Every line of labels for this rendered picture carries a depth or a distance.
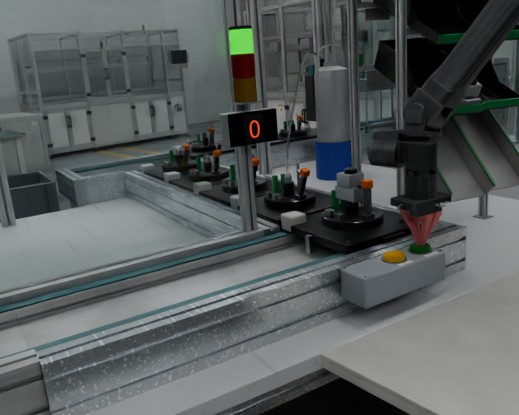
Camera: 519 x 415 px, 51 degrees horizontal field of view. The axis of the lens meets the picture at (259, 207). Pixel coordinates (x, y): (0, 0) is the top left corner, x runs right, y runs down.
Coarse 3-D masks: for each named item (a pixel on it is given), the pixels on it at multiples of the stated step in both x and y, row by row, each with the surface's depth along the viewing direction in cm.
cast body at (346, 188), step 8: (352, 168) 121; (344, 176) 120; (352, 176) 119; (360, 176) 120; (344, 184) 121; (352, 184) 120; (336, 192) 124; (344, 192) 121; (352, 192) 119; (360, 192) 120; (352, 200) 119; (360, 200) 120
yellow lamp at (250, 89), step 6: (240, 78) 116; (246, 78) 114; (252, 78) 114; (234, 84) 115; (240, 84) 114; (246, 84) 114; (252, 84) 115; (234, 90) 116; (240, 90) 114; (246, 90) 114; (252, 90) 115; (234, 96) 116; (240, 96) 115; (246, 96) 115; (252, 96) 115; (240, 102) 115
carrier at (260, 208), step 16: (272, 176) 147; (288, 176) 143; (272, 192) 143; (288, 192) 143; (304, 192) 147; (256, 208) 142; (272, 208) 140; (288, 208) 139; (304, 208) 138; (320, 208) 137
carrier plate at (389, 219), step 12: (312, 216) 131; (384, 216) 127; (396, 216) 126; (300, 228) 122; (312, 228) 122; (324, 228) 121; (372, 228) 118; (384, 228) 118; (396, 228) 117; (408, 228) 117; (420, 228) 119; (324, 240) 115; (336, 240) 112; (348, 240) 111; (360, 240) 111; (372, 240) 112; (348, 252) 109
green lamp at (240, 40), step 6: (234, 30) 111; (240, 30) 111; (246, 30) 112; (234, 36) 112; (240, 36) 111; (246, 36) 112; (252, 36) 113; (234, 42) 112; (240, 42) 112; (246, 42) 112; (252, 42) 113; (234, 48) 112; (240, 48) 112; (246, 48) 112; (252, 48) 113
